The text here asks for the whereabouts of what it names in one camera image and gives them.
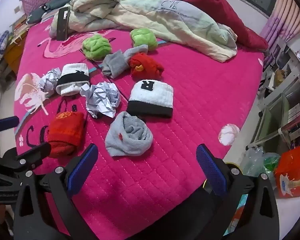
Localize red sock yellow mark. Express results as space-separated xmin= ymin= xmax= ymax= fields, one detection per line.
xmin=128 ymin=52 xmax=165 ymax=81

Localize white black sock letter print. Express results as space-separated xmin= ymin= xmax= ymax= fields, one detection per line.
xmin=126 ymin=79 xmax=174 ymax=119

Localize large crumpled paper ball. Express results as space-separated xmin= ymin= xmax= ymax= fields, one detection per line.
xmin=80 ymin=81 xmax=121 ymax=119

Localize wooden nightstand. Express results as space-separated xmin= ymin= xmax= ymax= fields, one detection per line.
xmin=4 ymin=39 xmax=28 ymax=74

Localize grey sock red mark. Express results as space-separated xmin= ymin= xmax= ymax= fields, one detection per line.
xmin=105 ymin=111 xmax=154 ymax=157

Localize plain grey sock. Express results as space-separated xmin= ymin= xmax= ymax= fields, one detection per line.
xmin=101 ymin=44 xmax=149 ymax=79

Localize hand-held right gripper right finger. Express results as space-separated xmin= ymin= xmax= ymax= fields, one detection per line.
xmin=196 ymin=144 xmax=280 ymax=240

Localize clear plastic bags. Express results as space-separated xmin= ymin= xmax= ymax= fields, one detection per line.
xmin=240 ymin=146 xmax=280 ymax=180

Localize orange printed carton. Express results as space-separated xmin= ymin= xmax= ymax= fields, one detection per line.
xmin=274 ymin=141 xmax=300 ymax=199

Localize small crumpled paper ball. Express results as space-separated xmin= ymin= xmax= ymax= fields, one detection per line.
xmin=38 ymin=67 xmax=63 ymax=97

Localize dark green pillow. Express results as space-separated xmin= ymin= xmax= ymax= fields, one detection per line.
xmin=26 ymin=0 xmax=72 ymax=25

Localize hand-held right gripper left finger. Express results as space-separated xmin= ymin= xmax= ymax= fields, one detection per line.
xmin=14 ymin=144 xmax=99 ymax=240

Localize pale green shelf rack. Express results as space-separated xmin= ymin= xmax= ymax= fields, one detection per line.
xmin=247 ymin=37 xmax=300 ymax=150

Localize pink purple curtain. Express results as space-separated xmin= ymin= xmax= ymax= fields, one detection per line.
xmin=260 ymin=0 xmax=300 ymax=43

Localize row of books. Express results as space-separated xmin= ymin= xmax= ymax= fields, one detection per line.
xmin=9 ymin=14 xmax=32 ymax=43

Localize dark smartphone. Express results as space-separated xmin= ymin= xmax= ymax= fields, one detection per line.
xmin=56 ymin=6 xmax=71 ymax=41

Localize white black sock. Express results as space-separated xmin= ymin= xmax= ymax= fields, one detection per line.
xmin=56 ymin=63 xmax=90 ymax=96

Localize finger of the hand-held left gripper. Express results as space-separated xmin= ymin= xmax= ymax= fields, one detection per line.
xmin=11 ymin=142 xmax=52 ymax=167
xmin=0 ymin=116 xmax=20 ymax=137

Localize pink printed bedspread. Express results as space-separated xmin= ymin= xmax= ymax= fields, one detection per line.
xmin=14 ymin=17 xmax=265 ymax=240

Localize red sock orange emblem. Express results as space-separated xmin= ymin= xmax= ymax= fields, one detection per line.
xmin=47 ymin=111 xmax=85 ymax=158

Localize green fluffy sock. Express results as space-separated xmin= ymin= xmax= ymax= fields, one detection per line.
xmin=82 ymin=34 xmax=112 ymax=60
xmin=129 ymin=27 xmax=158 ymax=51

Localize pale green cream quilt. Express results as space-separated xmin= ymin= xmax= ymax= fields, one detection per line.
xmin=49 ymin=0 xmax=238 ymax=63

